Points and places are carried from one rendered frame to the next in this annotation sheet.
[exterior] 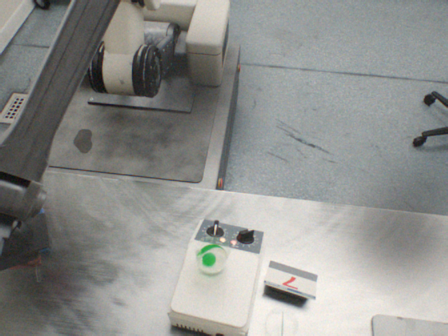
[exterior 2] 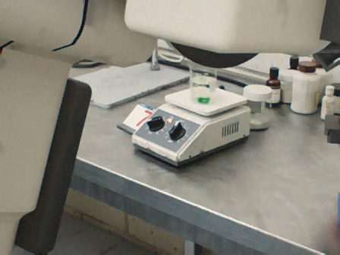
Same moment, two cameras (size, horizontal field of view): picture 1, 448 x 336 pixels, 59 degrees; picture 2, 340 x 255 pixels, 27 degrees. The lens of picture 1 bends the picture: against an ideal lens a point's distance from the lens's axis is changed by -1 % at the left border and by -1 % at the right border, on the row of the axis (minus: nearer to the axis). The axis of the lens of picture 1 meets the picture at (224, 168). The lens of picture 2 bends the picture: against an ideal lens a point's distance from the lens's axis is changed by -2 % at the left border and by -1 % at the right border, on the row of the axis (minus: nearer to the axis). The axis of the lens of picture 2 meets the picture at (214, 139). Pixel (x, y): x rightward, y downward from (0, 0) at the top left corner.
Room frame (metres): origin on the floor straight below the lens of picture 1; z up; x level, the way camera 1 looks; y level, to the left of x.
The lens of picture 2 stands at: (1.35, 0.67, 1.29)
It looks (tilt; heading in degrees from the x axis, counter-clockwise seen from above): 23 degrees down; 209
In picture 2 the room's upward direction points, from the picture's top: 2 degrees clockwise
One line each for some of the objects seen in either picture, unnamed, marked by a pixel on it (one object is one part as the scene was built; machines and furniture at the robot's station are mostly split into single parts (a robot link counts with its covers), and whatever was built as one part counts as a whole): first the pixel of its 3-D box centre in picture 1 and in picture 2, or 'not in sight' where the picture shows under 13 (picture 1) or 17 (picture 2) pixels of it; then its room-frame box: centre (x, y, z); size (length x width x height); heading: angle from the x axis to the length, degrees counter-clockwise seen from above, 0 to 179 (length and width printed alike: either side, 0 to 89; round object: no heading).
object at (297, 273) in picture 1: (291, 279); (141, 120); (0.26, -0.12, 0.77); 0.09 x 0.06 x 0.04; 72
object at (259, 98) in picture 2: not in sight; (256, 107); (0.10, 0.06, 0.79); 0.06 x 0.06 x 0.08
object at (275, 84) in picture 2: not in sight; (273, 86); (-0.04, 0.03, 0.79); 0.03 x 0.03 x 0.08
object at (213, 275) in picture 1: (214, 259); (202, 82); (0.25, 0.01, 0.87); 0.06 x 0.05 x 0.08; 106
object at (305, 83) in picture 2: not in sight; (305, 86); (-0.05, 0.11, 0.80); 0.06 x 0.06 x 0.11
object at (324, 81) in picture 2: not in sight; (317, 80); (-0.12, 0.10, 0.80); 0.06 x 0.06 x 0.10
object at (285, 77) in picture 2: not in sight; (290, 86); (-0.09, 0.05, 0.78); 0.06 x 0.06 x 0.07
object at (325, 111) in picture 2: not in sight; (328, 102); (-0.03, 0.17, 0.79); 0.03 x 0.03 x 0.07
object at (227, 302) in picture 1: (216, 282); (206, 99); (0.23, 0.01, 0.83); 0.12 x 0.12 x 0.01; 77
